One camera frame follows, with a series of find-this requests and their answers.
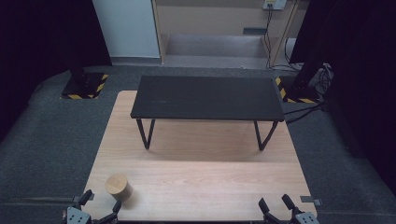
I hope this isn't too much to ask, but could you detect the black hanging cable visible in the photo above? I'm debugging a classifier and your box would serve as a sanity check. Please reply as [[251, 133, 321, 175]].
[[262, 7, 276, 69]]

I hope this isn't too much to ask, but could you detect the white panel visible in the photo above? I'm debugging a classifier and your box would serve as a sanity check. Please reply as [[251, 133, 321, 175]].
[[92, 0, 162, 60]]

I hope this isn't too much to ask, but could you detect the grey label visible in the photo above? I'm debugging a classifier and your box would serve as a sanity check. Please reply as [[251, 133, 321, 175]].
[[242, 26, 268, 35]]

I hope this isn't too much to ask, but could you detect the grey tape strip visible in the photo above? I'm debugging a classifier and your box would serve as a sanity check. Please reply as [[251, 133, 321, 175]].
[[299, 195, 323, 207]]

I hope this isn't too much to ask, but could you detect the black low shelf with legs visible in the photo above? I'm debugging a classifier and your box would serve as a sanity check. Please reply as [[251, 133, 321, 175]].
[[130, 75, 286, 152]]

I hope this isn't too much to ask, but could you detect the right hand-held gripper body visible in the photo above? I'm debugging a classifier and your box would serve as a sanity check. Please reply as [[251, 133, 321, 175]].
[[292, 210, 321, 224]]

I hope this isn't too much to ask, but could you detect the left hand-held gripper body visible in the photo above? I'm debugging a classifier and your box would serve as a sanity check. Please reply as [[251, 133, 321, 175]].
[[62, 203, 94, 224]]

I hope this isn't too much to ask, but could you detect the hazard-striped stand base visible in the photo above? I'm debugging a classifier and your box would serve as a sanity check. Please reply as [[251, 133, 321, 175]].
[[60, 72, 109, 101], [275, 76, 323, 105]]

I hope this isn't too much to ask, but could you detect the wooden cylinder block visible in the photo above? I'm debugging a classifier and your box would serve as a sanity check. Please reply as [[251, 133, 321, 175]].
[[104, 173, 134, 203]]

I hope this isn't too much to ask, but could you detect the black curtain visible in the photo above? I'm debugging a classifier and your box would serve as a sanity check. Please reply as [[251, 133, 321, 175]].
[[290, 0, 396, 198], [0, 0, 113, 142]]

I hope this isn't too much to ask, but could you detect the black floor cable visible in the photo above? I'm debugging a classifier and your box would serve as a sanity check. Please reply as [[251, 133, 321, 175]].
[[282, 101, 331, 125]]

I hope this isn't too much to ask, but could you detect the black stand post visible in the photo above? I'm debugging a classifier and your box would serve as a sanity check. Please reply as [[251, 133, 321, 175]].
[[293, 57, 326, 91], [68, 61, 90, 90]]

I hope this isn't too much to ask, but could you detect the white power strip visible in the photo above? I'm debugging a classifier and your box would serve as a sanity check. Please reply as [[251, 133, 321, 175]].
[[262, 0, 288, 11]]

